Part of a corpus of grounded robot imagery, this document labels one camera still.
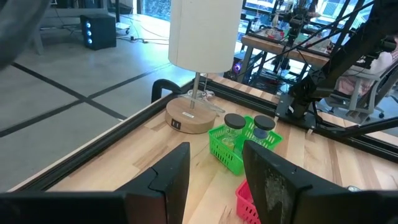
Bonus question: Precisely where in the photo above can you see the green plastic basket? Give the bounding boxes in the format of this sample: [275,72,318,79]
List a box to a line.
[207,114,284,176]

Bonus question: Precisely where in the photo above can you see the office chair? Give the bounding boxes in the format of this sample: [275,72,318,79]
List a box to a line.
[323,67,398,124]

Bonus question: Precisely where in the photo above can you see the table lamp white shade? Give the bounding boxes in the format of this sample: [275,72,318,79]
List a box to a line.
[164,0,244,134]

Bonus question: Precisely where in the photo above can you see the jar with blue contents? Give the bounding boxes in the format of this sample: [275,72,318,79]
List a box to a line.
[251,114,276,146]

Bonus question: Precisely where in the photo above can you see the background wooden table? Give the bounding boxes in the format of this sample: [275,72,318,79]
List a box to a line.
[241,34,333,68]

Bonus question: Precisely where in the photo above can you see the person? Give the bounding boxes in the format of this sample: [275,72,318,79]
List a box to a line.
[338,37,398,97]

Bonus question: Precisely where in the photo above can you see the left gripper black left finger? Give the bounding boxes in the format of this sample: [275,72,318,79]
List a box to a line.
[115,141,191,224]

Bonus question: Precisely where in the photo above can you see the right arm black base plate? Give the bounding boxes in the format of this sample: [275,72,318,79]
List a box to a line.
[275,93,321,128]

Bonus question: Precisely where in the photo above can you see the black computer tower blue lights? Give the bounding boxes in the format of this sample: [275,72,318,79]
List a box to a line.
[80,14,118,51]

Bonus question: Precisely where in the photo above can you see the red plastic basket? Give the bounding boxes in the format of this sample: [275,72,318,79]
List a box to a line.
[235,179,262,224]

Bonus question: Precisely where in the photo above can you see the jar with yellow contents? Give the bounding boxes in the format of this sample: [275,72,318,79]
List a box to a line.
[221,113,247,150]

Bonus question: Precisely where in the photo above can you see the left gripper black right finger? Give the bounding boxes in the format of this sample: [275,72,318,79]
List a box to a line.
[242,139,313,224]

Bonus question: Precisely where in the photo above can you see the purple lit device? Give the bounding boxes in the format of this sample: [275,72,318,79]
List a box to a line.
[231,60,245,75]

